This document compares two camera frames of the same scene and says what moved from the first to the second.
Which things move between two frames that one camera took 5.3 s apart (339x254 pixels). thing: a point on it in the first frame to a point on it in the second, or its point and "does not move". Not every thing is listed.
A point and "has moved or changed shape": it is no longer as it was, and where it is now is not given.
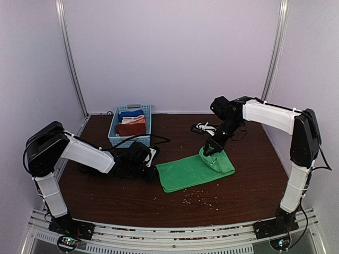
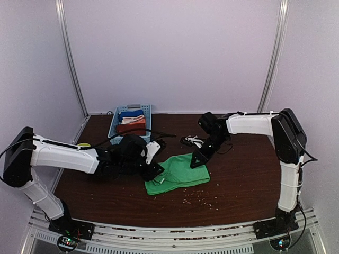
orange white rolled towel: (139, 119) does not move
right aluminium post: (277, 49) does not move
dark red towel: (131, 129) does not move
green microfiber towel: (183, 173) has moved or changed shape
